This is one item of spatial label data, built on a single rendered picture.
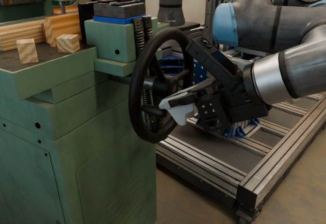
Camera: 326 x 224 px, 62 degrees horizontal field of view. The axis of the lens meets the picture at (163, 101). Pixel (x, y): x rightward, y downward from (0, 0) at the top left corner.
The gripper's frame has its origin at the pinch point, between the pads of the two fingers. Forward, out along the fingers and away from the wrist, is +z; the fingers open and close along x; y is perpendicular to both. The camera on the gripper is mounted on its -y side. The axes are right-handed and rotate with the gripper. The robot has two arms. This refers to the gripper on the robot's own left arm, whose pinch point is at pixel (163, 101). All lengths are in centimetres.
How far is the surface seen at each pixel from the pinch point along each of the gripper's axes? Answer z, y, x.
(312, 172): 9, 90, 110
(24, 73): 17.6, -16.8, -13.8
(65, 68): 18.4, -15.3, -4.1
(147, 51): 0.1, -10.6, 2.6
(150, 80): 9.0, -4.2, 10.1
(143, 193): 49, 38, 24
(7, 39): 29.3, -27.5, -6.9
